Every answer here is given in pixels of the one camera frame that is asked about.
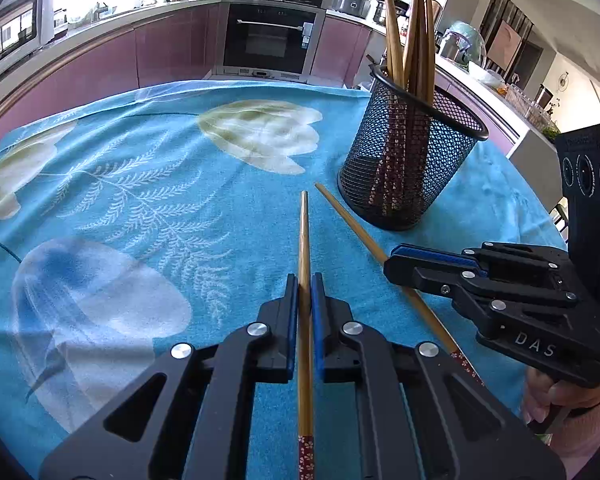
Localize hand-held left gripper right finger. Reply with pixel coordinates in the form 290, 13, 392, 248
310, 273, 567, 480

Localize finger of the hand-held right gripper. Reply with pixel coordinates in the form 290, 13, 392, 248
383, 255, 579, 341
394, 242, 567, 281

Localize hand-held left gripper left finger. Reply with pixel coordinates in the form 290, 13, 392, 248
39, 273, 300, 480

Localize wooden chopstick with red end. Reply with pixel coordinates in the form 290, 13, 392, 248
314, 182, 486, 387
298, 190, 315, 480

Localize black mesh utensil holder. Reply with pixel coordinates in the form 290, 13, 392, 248
337, 63, 490, 232

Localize bunch of wooden chopsticks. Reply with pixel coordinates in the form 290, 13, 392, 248
375, 0, 437, 223

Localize person's right forearm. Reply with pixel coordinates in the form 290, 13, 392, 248
527, 365, 600, 480

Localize person's right hand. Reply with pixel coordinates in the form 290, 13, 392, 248
522, 369, 581, 427

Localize white side cabinet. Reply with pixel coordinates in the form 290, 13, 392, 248
509, 129, 567, 207

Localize group of clear glass cups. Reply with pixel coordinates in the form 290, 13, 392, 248
504, 84, 552, 127

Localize white bowl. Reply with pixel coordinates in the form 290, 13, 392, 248
467, 62, 507, 87

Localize blue floral tablecloth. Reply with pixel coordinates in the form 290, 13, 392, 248
0, 80, 568, 480

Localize green glass jar appliance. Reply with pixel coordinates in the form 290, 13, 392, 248
437, 20, 487, 67

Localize purple cabinets under white counter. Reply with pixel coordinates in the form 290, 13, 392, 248
310, 12, 520, 157

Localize silver rice cooker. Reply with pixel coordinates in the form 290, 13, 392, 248
374, 0, 411, 27

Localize stainless steel box appliance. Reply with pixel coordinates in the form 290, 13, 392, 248
335, 0, 373, 18

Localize built-in black oven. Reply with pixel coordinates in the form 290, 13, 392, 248
222, 2, 327, 79

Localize curved purple kitchen cabinets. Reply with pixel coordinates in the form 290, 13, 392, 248
0, 6, 227, 161

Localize silver microwave oven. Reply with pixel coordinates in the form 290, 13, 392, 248
0, 0, 57, 75

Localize framed wall picture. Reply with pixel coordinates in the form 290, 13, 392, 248
492, 19, 522, 69

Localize thin dark cable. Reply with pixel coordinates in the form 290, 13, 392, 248
0, 233, 24, 264

